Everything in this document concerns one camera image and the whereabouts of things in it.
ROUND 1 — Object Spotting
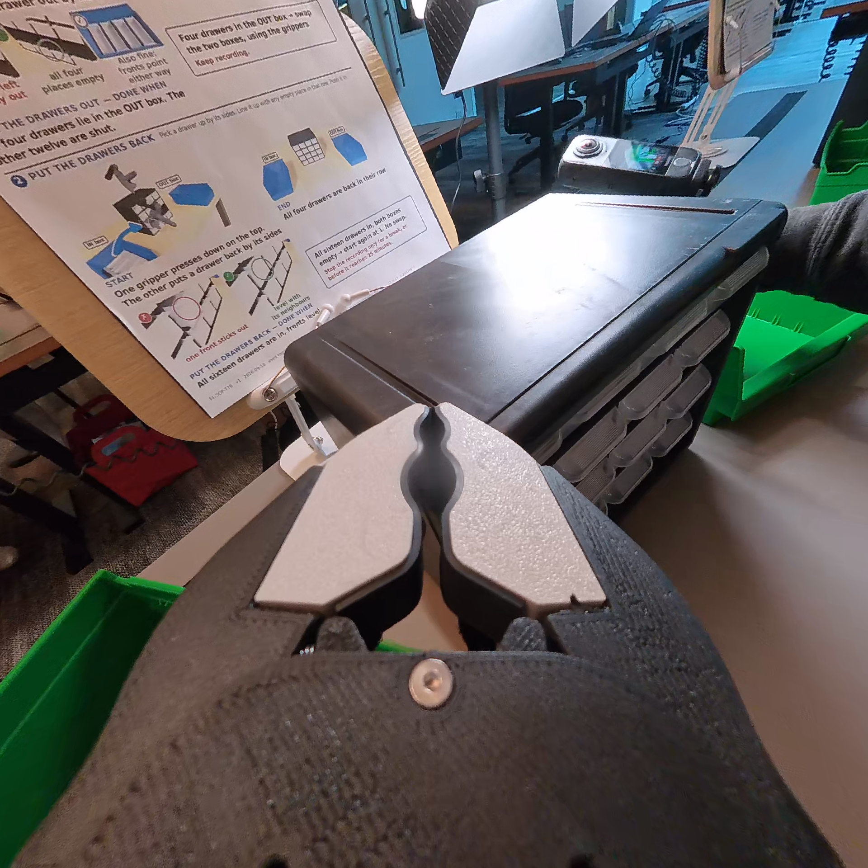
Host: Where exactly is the small board on white stand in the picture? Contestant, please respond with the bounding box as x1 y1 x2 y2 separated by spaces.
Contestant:
684 0 777 168

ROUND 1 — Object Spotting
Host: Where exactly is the illustrated instruction poster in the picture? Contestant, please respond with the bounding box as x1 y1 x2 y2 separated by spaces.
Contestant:
0 0 454 418

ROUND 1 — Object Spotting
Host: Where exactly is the small orange-edged desk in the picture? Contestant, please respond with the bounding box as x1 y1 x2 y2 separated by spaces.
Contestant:
412 115 486 174

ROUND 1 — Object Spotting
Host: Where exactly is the pale desk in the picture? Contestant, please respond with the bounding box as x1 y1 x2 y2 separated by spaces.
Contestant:
139 342 868 868

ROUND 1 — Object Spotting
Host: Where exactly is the green plastic bin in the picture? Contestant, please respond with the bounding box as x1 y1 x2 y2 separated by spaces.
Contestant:
702 290 868 428
810 121 868 204
0 570 187 794

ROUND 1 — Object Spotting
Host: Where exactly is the small white reflector panel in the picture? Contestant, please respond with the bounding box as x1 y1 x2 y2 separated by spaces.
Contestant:
557 0 621 50

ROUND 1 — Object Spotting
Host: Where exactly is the orange-edged background desk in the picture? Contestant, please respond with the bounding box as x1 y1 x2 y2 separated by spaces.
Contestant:
483 0 713 219

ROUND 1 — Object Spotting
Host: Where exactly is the white board stand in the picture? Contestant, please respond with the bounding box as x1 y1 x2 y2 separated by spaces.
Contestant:
245 288 381 484

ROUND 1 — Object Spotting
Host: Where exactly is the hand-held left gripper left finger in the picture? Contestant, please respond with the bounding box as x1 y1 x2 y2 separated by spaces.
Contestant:
252 404 435 651

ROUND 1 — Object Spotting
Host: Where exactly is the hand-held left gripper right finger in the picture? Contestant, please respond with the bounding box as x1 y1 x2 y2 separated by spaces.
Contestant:
434 401 609 651

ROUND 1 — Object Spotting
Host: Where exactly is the black drawer cabinet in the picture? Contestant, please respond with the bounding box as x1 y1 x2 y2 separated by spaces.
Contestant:
283 192 789 523

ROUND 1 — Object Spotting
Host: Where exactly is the black office chair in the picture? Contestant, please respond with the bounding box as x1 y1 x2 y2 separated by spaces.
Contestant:
505 78 592 167

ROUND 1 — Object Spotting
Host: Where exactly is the person's right forearm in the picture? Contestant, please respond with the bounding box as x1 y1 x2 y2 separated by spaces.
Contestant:
772 190 868 307

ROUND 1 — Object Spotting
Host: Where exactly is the red fabric bag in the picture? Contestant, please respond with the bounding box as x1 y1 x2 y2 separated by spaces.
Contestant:
66 396 199 508

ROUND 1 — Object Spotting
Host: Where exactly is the grey neighbouring desk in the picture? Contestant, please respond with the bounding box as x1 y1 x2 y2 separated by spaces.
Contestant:
705 64 852 199

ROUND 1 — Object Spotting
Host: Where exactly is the large white reflector panel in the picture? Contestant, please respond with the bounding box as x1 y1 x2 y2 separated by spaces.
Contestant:
424 0 567 96

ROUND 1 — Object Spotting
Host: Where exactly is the grid of clear drawers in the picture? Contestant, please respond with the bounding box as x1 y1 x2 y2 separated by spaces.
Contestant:
536 247 770 506

